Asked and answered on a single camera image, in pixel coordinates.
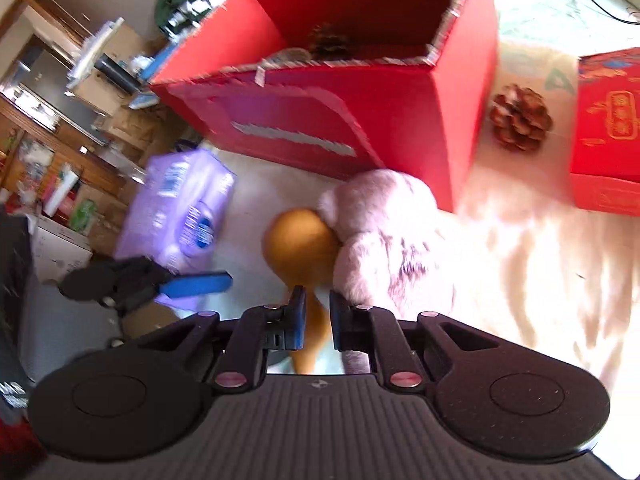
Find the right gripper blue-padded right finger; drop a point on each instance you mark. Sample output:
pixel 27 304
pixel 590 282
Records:
pixel 376 333

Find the pink plush teddy bear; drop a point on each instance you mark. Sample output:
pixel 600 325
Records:
pixel 392 253

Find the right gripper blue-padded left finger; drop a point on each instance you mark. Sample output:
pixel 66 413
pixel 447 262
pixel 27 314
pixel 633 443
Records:
pixel 246 342

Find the large red cardboard box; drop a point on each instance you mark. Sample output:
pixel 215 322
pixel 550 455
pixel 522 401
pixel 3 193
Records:
pixel 411 98

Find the purple tissue pack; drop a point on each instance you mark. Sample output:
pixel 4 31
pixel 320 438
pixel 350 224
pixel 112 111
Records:
pixel 176 216

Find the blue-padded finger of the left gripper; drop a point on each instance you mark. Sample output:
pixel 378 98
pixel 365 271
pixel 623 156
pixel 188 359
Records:
pixel 182 286

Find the brown pine cone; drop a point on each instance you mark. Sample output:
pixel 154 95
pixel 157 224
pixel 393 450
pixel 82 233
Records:
pixel 519 118
pixel 327 45

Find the clear packing tape roll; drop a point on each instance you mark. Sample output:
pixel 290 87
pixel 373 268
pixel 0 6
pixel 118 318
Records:
pixel 289 55

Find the brown wooden cabinet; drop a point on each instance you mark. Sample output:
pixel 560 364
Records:
pixel 88 125

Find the orange fruit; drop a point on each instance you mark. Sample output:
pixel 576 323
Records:
pixel 301 250

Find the small red gift box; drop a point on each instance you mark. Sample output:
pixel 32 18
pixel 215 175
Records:
pixel 604 168

